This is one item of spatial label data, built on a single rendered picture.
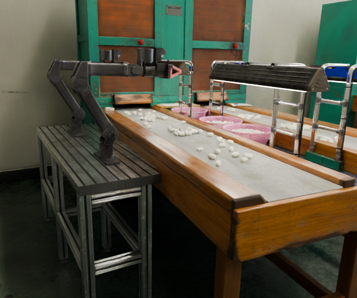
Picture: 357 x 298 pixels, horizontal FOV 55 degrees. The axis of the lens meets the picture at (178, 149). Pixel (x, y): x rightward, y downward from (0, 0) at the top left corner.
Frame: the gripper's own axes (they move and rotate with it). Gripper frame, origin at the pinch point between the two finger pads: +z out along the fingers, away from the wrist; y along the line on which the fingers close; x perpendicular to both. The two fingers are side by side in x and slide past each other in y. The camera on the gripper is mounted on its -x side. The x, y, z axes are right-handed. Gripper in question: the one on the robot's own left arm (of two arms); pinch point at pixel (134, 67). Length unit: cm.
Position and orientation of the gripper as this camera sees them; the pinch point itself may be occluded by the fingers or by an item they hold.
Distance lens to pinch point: 225.1
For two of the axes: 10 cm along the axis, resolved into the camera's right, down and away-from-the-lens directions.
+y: -4.8, -2.4, 8.4
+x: -0.4, 9.7, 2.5
